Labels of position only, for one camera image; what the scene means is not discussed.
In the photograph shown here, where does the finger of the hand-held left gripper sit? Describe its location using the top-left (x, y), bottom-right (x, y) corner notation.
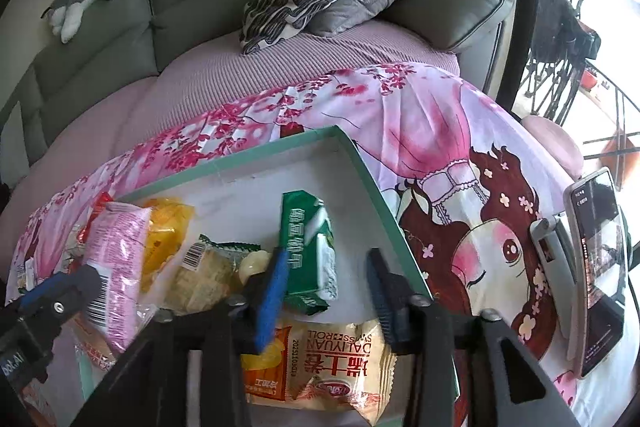
top-left (7, 264), bottom-right (103, 348)

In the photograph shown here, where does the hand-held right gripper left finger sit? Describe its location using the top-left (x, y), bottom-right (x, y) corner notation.
top-left (70, 247), bottom-right (291, 427)

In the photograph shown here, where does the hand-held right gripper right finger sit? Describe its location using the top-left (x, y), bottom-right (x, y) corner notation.
top-left (366, 248), bottom-right (581, 427)

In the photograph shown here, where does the green white cake packet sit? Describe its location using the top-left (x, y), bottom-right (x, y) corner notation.
top-left (279, 190), bottom-right (338, 315)

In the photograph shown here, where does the pink snack packet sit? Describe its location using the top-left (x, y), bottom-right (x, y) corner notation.
top-left (82, 201), bottom-right (153, 354)

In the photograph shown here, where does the beige swiss roll packet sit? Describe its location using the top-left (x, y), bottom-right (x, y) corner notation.
top-left (240, 319), bottom-right (398, 425)

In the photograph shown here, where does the white tray with green rim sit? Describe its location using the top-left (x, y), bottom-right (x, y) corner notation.
top-left (50, 125), bottom-right (463, 427)

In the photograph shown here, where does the orange yellow snack packet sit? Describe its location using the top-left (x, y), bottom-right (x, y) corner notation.
top-left (140, 197), bottom-right (196, 293)

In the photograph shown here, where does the small green-edged pastry packet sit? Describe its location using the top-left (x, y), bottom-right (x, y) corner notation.
top-left (165, 234), bottom-right (261, 315)

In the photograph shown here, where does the grey phone stand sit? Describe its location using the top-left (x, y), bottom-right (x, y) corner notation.
top-left (530, 214), bottom-right (626, 358)

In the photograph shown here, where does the pink floral printed blanket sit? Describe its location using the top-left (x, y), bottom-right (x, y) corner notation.
top-left (10, 62), bottom-right (586, 427)

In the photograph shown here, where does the smartphone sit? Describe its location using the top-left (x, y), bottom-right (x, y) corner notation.
top-left (563, 167), bottom-right (628, 380)

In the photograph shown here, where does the pink stool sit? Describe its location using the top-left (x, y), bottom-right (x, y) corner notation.
top-left (520, 116), bottom-right (585, 178)

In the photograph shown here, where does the black folding rack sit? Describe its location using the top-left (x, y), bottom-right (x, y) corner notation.
top-left (520, 0), bottom-right (601, 118)

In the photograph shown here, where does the black balcony railing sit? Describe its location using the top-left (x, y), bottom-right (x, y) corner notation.
top-left (582, 59), bottom-right (640, 192)

